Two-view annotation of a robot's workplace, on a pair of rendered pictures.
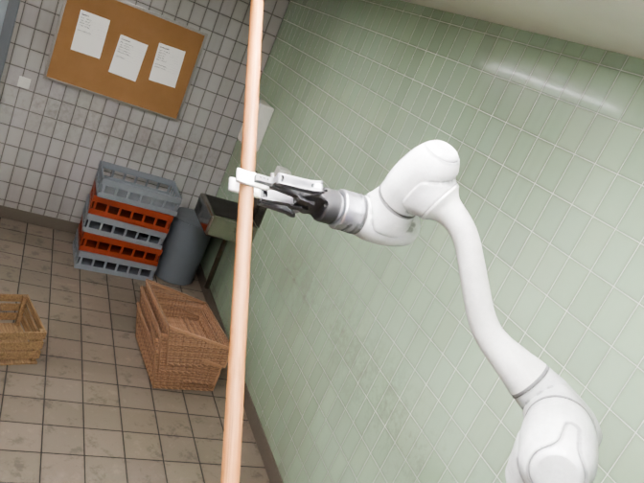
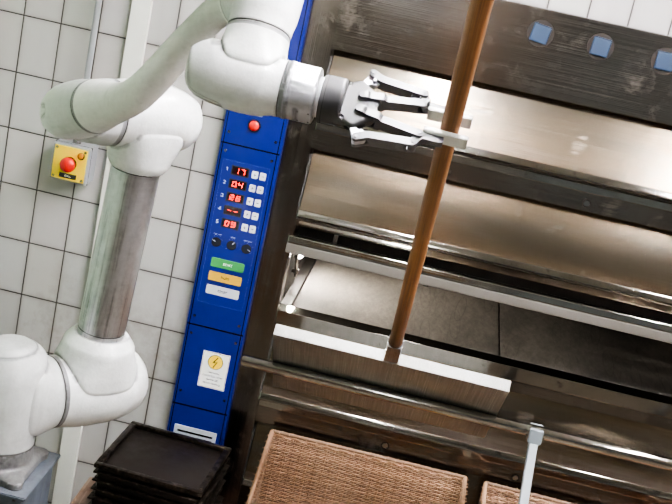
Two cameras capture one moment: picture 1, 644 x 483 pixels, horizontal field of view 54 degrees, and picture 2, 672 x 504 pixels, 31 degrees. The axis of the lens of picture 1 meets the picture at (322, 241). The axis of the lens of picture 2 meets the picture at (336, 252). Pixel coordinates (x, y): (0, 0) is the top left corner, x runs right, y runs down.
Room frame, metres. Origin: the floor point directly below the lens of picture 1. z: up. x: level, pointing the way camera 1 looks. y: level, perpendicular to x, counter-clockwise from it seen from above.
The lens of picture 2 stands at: (2.87, 1.09, 2.26)
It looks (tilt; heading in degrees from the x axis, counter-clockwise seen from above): 16 degrees down; 213
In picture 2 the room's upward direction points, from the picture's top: 12 degrees clockwise
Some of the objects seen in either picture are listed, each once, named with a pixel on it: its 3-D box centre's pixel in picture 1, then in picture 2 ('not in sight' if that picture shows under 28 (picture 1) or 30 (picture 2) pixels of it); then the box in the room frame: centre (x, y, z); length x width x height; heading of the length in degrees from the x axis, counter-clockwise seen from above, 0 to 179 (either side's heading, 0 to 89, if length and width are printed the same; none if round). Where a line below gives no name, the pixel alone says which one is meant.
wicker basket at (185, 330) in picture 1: (185, 322); not in sight; (3.57, 0.59, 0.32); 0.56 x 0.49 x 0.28; 37
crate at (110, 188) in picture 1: (138, 188); not in sight; (4.57, 1.46, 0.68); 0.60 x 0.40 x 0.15; 119
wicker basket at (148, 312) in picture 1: (178, 330); not in sight; (3.57, 0.61, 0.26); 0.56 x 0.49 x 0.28; 35
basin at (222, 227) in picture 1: (219, 232); not in sight; (4.37, 0.72, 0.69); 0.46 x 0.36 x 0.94; 29
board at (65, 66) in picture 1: (127, 55); not in sight; (4.78, 1.93, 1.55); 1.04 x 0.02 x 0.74; 119
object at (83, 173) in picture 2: not in sight; (73, 161); (0.62, -1.21, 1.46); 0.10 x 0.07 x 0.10; 119
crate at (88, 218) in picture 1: (124, 221); not in sight; (4.56, 1.48, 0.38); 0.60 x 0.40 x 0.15; 117
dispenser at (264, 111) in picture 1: (255, 124); not in sight; (4.87, 0.85, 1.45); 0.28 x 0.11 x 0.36; 29
